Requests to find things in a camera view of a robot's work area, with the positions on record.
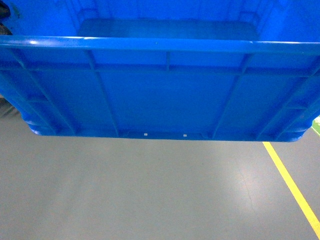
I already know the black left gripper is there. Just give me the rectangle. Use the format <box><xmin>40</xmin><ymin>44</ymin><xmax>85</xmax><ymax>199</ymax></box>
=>
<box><xmin>0</xmin><ymin>0</ymin><xmax>13</xmax><ymax>36</ymax></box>

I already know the large blue plastic crate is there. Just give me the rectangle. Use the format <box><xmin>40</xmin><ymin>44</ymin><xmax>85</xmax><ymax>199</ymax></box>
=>
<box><xmin>0</xmin><ymin>0</ymin><xmax>320</xmax><ymax>142</ymax></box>

